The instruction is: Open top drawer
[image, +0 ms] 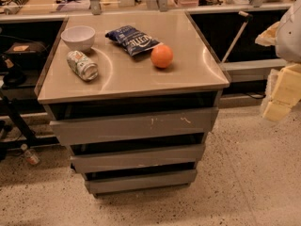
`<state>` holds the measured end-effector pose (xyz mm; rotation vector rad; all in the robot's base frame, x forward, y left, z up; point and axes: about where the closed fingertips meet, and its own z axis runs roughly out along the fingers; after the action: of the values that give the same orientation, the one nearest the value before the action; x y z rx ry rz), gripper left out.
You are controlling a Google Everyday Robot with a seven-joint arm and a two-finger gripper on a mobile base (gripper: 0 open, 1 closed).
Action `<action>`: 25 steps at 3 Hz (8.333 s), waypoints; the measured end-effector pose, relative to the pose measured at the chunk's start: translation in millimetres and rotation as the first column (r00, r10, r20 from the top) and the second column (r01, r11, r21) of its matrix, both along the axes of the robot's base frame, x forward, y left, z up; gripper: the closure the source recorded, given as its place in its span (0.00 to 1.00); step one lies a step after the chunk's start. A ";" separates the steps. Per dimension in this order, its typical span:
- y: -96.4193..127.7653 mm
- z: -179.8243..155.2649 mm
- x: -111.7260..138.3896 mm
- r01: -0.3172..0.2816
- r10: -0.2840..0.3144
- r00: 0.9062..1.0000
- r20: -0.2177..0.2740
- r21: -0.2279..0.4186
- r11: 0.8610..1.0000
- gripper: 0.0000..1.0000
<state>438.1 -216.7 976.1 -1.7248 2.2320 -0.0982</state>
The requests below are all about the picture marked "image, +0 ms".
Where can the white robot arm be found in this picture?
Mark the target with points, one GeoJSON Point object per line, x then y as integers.
{"type": "Point", "coordinates": [288, 36]}

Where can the white stick with black tip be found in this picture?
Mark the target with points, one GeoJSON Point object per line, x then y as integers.
{"type": "Point", "coordinates": [248, 17]}

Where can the grey top drawer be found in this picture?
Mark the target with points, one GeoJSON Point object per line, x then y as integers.
{"type": "Point", "coordinates": [134, 126]}

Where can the grey middle drawer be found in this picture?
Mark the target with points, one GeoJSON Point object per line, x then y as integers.
{"type": "Point", "coordinates": [137, 159]}

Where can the black bag under bench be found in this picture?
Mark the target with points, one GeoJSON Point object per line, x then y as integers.
{"type": "Point", "coordinates": [28, 55]}

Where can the blue chip bag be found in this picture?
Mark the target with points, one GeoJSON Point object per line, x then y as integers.
{"type": "Point", "coordinates": [133, 41]}

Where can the black stand leg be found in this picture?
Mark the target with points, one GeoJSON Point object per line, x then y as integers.
{"type": "Point", "coordinates": [18, 120]}

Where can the white bowl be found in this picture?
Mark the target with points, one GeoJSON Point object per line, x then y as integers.
{"type": "Point", "coordinates": [80, 38]}

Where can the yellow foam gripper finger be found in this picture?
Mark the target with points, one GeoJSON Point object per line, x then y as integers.
{"type": "Point", "coordinates": [282, 93]}
{"type": "Point", "coordinates": [268, 36]}

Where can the plastic bottle on floor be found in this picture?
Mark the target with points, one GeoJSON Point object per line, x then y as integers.
{"type": "Point", "coordinates": [30, 155]}

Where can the crushed soda can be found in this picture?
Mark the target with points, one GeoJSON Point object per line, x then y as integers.
{"type": "Point", "coordinates": [82, 65]}

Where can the orange fruit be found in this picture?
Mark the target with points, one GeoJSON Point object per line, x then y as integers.
{"type": "Point", "coordinates": [161, 56]}

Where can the grey drawer cabinet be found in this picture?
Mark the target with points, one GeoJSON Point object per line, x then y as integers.
{"type": "Point", "coordinates": [132, 85]}

